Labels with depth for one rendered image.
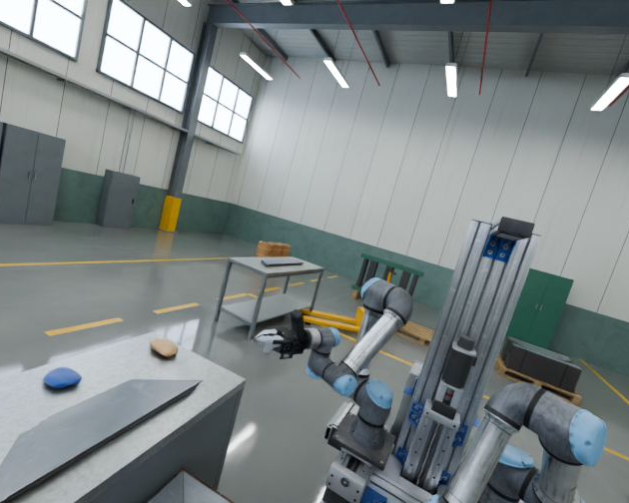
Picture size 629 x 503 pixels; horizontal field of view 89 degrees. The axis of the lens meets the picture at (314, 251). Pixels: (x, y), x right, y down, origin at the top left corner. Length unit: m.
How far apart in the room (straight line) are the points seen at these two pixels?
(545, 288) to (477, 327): 8.72
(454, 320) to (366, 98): 10.99
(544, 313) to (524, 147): 4.57
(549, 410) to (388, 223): 9.94
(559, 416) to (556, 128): 10.49
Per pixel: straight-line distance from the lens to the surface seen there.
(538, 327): 10.28
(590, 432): 1.08
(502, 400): 1.11
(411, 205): 10.75
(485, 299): 1.46
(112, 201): 10.21
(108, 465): 1.23
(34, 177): 9.01
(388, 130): 11.48
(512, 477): 1.47
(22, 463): 1.25
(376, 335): 1.25
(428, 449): 1.60
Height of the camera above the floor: 1.89
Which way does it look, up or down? 7 degrees down
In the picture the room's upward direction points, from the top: 15 degrees clockwise
